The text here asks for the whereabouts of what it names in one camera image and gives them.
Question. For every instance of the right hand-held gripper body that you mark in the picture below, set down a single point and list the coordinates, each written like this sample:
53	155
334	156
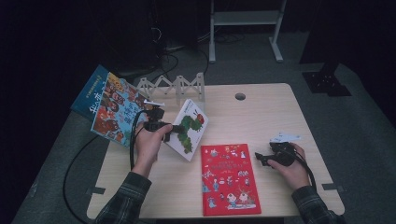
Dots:
285	155

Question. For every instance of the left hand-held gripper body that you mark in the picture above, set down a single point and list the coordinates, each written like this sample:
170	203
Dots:
155	126

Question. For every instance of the white caterpillar picture book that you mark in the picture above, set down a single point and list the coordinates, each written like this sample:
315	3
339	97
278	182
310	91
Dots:
190	137

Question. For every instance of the red picture book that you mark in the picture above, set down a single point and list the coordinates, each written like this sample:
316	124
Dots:
230	180

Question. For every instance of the colourful many-monsters picture book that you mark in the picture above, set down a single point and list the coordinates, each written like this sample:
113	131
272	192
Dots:
115	115

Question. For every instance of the white expandable book stand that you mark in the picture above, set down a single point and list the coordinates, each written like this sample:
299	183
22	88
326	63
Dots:
180	85

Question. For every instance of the blue monster picture book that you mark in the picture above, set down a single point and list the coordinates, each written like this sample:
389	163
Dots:
90	93

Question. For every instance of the person's right hand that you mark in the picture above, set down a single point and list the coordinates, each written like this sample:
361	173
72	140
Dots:
295	174

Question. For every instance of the person's left hand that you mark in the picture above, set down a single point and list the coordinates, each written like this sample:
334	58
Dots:
148	149

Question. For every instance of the grey tape strip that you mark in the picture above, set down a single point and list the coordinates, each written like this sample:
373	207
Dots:
96	190
333	187

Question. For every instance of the black stand base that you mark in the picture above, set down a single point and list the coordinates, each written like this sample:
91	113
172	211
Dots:
325	82

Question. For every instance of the white metal desk frame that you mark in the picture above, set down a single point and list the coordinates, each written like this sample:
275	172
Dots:
246	18

